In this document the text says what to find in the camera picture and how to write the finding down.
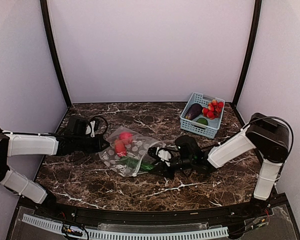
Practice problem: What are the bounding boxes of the pink fake fruit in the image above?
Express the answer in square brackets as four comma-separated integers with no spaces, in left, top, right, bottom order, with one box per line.
[119,132,133,145]

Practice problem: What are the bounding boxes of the light blue perforated basket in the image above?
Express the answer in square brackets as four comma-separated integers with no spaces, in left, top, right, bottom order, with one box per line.
[180,92,225,139]

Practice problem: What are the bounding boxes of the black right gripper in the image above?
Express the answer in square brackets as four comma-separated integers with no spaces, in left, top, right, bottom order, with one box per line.
[148,155,194,180]

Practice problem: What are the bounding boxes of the black corner frame post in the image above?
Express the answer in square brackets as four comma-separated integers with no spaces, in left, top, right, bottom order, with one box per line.
[40,0,72,109]
[232,0,262,108]

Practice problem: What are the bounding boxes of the black corner frame post right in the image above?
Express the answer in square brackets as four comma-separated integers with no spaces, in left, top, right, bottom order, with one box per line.
[232,0,262,108]

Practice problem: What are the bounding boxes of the green fake vegetable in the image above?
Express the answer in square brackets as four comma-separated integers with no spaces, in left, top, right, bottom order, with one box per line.
[119,156,155,172]

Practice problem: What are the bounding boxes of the black corner frame post left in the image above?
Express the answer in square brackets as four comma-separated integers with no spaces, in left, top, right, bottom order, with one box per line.
[40,0,72,109]

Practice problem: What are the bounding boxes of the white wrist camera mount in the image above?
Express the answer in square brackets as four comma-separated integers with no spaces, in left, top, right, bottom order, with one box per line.
[157,149,172,167]
[85,120,100,138]

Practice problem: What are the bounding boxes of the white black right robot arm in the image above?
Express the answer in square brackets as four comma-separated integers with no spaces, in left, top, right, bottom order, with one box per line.
[147,112,294,217]

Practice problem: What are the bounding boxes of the clear zip top bag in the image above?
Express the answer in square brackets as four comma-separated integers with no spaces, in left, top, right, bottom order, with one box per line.
[98,126,166,177]

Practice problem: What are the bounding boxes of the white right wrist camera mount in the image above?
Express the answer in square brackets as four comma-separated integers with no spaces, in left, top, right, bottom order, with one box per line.
[157,149,172,167]

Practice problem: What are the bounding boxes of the green fake lime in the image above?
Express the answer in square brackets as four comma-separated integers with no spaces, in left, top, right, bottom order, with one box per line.
[196,117,209,126]

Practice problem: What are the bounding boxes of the purple fake eggplant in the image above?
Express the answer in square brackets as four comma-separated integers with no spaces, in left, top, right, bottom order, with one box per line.
[184,103,203,121]

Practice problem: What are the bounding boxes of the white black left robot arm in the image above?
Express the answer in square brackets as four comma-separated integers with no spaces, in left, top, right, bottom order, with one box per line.
[0,116,110,218]

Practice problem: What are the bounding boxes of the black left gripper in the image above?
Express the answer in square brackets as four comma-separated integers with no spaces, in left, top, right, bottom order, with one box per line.
[73,133,110,153]

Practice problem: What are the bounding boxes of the white slotted cable duct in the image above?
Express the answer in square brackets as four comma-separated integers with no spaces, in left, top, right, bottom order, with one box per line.
[22,214,229,240]

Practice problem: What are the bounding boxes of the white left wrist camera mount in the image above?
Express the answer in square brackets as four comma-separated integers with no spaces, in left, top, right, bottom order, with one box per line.
[85,120,100,138]

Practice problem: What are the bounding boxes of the black front mounting rail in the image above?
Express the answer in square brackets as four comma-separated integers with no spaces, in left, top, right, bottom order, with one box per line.
[37,202,267,226]

